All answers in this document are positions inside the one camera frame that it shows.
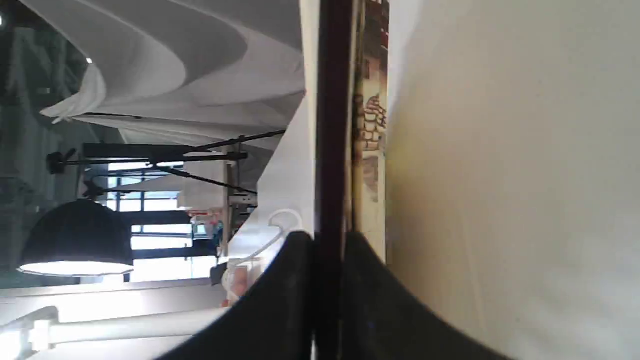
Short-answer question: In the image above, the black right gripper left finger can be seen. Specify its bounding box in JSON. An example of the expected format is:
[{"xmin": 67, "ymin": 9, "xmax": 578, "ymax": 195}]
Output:
[{"xmin": 162, "ymin": 231, "xmax": 313, "ymax": 360}]

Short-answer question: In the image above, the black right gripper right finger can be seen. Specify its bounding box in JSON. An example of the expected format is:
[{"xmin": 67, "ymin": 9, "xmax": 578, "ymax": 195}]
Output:
[{"xmin": 342, "ymin": 232, "xmax": 504, "ymax": 360}]

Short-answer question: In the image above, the folding paper fan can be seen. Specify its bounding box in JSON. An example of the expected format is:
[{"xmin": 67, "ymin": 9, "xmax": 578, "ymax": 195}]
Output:
[{"xmin": 303, "ymin": 0, "xmax": 389, "ymax": 360}]

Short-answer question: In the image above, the black pendant lamp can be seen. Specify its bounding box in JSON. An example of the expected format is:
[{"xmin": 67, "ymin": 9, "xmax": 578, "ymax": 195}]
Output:
[{"xmin": 17, "ymin": 199, "xmax": 134, "ymax": 278}]

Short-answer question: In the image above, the black light stand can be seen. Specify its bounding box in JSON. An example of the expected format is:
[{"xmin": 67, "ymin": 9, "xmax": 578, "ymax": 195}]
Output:
[{"xmin": 45, "ymin": 130, "xmax": 285, "ymax": 195}]

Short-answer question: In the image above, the white backdrop curtain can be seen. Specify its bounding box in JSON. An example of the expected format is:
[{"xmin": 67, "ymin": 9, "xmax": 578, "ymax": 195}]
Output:
[{"xmin": 24, "ymin": 0, "xmax": 306, "ymax": 145}]

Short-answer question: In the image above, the white power cable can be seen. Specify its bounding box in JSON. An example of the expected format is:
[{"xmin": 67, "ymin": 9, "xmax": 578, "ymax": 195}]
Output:
[{"xmin": 220, "ymin": 209, "xmax": 306, "ymax": 296}]

